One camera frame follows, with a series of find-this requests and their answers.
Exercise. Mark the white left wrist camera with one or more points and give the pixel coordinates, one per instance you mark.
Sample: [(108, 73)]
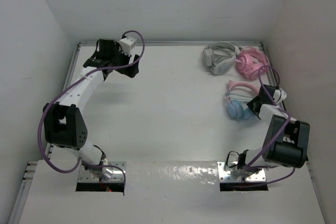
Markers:
[(127, 44)]

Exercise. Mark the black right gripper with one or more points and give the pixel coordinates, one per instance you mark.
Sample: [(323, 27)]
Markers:
[(251, 103)]

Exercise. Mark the pink blue cat-ear headphones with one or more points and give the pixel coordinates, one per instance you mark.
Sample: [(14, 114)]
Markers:
[(235, 107)]

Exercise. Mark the metal base plate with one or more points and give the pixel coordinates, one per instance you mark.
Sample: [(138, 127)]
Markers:
[(229, 173), (110, 174)]

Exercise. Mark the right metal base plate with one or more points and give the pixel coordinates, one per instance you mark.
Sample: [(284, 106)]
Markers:
[(229, 173)]

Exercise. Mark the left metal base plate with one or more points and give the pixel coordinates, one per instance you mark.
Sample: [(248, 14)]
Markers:
[(110, 174)]

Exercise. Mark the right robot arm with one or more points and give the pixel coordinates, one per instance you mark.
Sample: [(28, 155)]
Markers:
[(286, 140)]

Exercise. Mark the white grey headphones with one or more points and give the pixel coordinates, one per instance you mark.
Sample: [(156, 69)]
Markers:
[(220, 56)]

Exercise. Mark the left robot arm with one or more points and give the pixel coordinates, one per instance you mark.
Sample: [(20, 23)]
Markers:
[(64, 126)]

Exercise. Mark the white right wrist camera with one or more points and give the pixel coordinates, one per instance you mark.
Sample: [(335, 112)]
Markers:
[(279, 95)]

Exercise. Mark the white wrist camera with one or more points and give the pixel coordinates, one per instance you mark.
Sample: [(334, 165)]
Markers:
[(279, 95), (127, 44)]

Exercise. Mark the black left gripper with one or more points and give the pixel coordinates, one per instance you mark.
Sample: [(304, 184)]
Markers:
[(117, 51)]

